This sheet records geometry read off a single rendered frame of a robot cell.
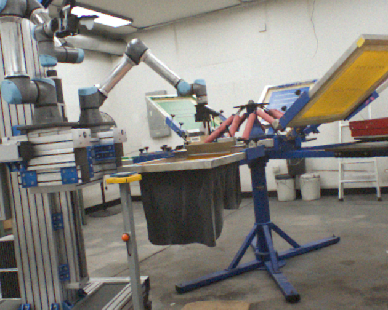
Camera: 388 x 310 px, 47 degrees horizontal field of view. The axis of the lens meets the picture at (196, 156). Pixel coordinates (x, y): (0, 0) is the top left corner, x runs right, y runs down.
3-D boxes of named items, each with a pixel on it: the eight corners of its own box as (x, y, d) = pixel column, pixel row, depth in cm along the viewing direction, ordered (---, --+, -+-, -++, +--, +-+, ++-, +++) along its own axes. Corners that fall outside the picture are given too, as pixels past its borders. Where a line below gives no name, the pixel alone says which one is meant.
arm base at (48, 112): (26, 125, 225) (23, 106, 225) (42, 125, 240) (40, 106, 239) (53, 122, 222) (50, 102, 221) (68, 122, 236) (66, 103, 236)
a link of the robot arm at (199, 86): (192, 80, 294) (205, 79, 293) (194, 98, 294) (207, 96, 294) (192, 79, 286) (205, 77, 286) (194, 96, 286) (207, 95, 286)
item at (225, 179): (217, 245, 238) (209, 166, 236) (210, 245, 240) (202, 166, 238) (247, 226, 279) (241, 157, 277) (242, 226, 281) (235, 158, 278)
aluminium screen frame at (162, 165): (211, 168, 223) (210, 160, 223) (117, 174, 251) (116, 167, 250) (263, 153, 293) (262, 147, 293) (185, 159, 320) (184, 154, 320)
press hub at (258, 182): (283, 273, 344) (266, 96, 337) (236, 270, 362) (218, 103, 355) (296, 258, 378) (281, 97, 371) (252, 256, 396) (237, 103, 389)
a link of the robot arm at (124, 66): (77, 98, 284) (136, 34, 282) (83, 100, 299) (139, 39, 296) (91, 111, 285) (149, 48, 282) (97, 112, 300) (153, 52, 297)
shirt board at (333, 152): (432, 153, 263) (430, 139, 263) (389, 162, 242) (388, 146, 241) (275, 156, 376) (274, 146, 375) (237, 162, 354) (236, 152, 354)
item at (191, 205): (215, 248, 236) (207, 166, 234) (144, 246, 257) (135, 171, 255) (217, 246, 239) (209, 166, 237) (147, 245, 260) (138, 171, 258)
